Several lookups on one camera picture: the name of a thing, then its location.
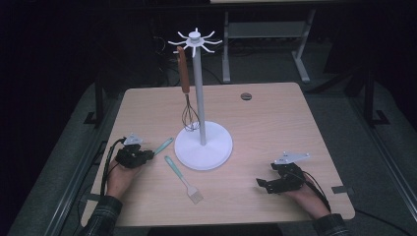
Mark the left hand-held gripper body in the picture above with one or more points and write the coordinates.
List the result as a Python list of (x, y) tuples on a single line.
[(129, 157)]

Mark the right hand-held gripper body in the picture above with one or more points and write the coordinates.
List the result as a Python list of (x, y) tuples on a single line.
[(290, 178)]

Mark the white utensil rack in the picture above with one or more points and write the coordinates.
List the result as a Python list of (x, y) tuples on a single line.
[(203, 150)]

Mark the person's left hand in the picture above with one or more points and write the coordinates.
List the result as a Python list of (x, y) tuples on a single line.
[(119, 182)]

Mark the person's right hand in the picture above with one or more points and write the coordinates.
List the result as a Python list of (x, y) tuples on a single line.
[(311, 201)]

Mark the grey tape strip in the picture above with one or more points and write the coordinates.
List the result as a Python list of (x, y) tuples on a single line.
[(342, 189), (93, 197)]

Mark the black metal stand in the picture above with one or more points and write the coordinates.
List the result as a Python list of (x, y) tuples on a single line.
[(98, 105), (369, 105)]

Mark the grey round table grommet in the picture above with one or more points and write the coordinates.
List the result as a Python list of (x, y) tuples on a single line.
[(246, 96)]

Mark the metal floor rail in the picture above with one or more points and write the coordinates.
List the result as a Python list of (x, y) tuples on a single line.
[(393, 170), (70, 190)]

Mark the white desk frame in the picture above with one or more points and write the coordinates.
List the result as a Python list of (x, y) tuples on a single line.
[(265, 29)]

